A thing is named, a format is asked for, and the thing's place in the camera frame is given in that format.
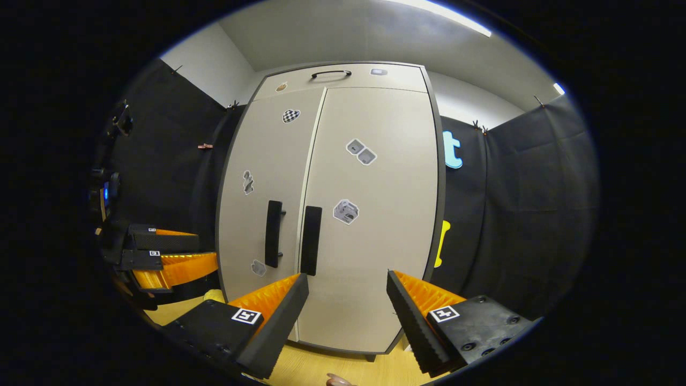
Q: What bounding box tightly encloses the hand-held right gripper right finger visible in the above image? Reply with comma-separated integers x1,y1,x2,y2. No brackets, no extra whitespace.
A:
386,268,539,376

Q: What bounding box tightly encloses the cabinet door with checkered sticker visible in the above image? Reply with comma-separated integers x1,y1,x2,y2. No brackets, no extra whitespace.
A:
217,87,326,344

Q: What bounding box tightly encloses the black door handle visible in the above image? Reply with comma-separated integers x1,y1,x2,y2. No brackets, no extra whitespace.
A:
264,200,286,269
300,205,323,277

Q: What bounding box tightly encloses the grey wooden cabinet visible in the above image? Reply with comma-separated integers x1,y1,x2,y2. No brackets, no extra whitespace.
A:
214,61,447,361

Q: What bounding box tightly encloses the cabinet door with cube sticker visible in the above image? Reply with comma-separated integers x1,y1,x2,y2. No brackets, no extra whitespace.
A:
296,86,441,354

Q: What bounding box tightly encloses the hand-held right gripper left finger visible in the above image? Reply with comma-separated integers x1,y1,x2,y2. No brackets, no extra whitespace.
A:
161,272,310,380

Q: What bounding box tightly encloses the beige cabinet drawer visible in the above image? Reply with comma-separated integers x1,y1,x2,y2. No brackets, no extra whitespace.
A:
252,63,430,101

